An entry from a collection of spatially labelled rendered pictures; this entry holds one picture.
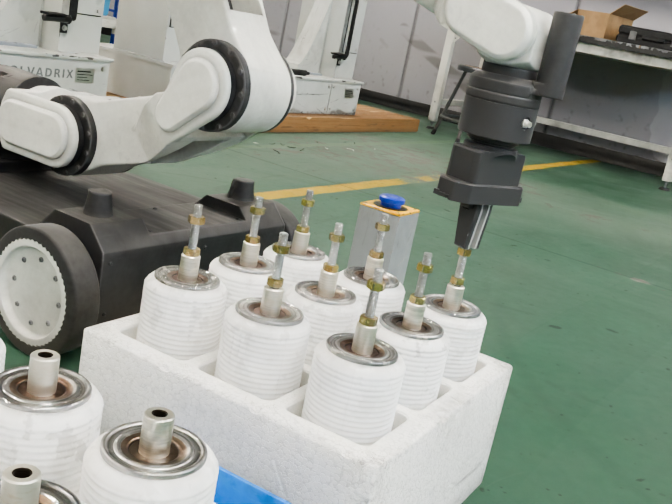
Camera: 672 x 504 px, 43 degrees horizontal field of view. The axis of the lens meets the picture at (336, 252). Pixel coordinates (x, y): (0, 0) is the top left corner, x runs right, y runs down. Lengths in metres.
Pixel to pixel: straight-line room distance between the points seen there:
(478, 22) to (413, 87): 5.62
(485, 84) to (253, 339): 0.39
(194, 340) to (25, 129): 0.75
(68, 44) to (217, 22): 1.97
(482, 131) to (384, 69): 5.75
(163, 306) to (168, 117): 0.47
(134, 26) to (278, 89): 2.42
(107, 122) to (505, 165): 0.75
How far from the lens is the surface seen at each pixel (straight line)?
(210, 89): 1.29
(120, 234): 1.33
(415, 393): 0.96
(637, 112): 6.01
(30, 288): 1.34
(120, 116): 1.50
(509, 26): 0.98
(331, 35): 4.68
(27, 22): 3.30
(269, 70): 1.35
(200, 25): 1.38
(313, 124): 4.32
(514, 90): 0.99
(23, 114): 1.61
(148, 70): 3.68
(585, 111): 6.09
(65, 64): 3.21
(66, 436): 0.67
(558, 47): 1.00
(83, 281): 1.26
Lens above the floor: 0.57
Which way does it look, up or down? 15 degrees down
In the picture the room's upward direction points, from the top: 11 degrees clockwise
